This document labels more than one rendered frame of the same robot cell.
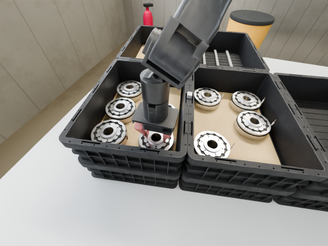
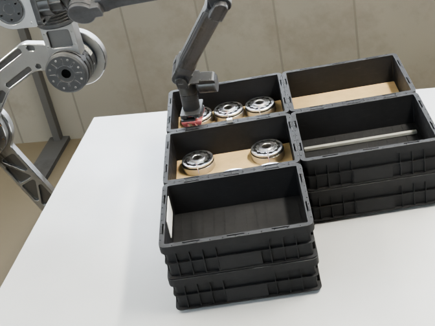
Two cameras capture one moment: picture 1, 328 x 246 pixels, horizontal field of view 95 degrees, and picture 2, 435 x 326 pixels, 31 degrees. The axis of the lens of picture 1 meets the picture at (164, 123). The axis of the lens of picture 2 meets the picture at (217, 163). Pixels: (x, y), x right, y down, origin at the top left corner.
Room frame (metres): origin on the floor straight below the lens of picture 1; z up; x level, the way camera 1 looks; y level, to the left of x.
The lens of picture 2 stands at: (0.24, -2.25, 2.11)
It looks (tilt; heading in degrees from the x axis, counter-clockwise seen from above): 31 degrees down; 89
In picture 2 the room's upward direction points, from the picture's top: 12 degrees counter-clockwise
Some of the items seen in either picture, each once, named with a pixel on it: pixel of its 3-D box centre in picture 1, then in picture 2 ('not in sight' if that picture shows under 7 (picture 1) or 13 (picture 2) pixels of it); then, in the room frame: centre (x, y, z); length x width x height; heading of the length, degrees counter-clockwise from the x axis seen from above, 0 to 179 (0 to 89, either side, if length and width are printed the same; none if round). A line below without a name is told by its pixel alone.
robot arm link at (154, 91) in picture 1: (156, 84); (188, 85); (0.26, 0.02, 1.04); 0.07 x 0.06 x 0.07; 165
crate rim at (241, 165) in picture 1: (238, 106); (230, 149); (0.33, -0.22, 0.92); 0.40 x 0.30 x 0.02; 174
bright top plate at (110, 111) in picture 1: (120, 107); (228, 108); (0.37, 0.15, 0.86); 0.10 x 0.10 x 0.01
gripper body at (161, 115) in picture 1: (155, 108); (190, 102); (0.25, 0.02, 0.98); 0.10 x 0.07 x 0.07; 77
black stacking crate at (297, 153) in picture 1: (232, 118); (232, 163); (0.33, -0.22, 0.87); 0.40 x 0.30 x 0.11; 174
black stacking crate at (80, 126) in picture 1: (141, 108); (228, 117); (0.37, 0.08, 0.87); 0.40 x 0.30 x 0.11; 174
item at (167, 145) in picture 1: (156, 138); not in sight; (0.25, 0.02, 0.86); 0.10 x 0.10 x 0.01
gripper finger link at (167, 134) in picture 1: (160, 129); (193, 123); (0.25, 0.01, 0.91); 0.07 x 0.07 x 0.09; 77
